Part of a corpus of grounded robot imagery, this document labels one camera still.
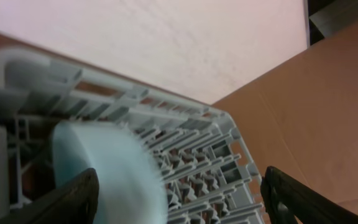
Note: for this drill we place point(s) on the light blue bowl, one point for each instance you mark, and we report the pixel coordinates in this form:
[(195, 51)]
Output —
[(130, 182)]

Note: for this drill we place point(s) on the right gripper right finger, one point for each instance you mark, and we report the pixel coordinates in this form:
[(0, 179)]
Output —
[(287, 200)]

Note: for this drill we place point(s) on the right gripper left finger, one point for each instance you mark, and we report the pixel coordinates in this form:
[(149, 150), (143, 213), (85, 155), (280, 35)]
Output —
[(74, 202)]

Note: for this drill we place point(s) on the grey dishwasher rack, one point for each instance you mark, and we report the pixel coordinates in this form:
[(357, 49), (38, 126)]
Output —
[(207, 171)]

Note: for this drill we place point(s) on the brown cardboard box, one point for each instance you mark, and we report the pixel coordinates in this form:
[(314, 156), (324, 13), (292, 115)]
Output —
[(302, 117)]

